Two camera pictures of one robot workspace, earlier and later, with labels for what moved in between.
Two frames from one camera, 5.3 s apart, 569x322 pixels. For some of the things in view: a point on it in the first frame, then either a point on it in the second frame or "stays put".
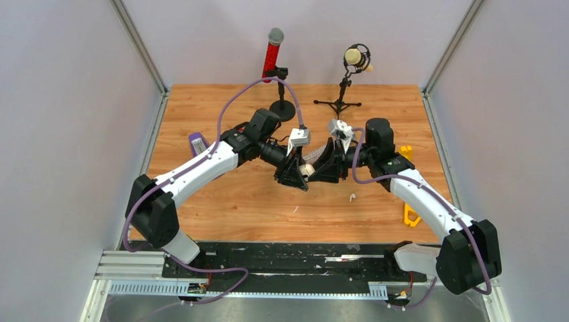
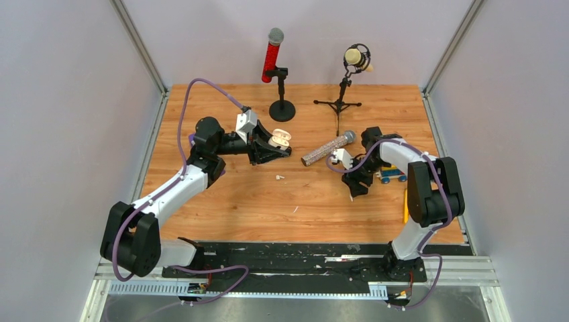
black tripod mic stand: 339,104 stays put
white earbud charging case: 306,170 -> 280,138
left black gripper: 292,177 -> 259,150
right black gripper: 332,165 -> 356,189
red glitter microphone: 275,38 stays put
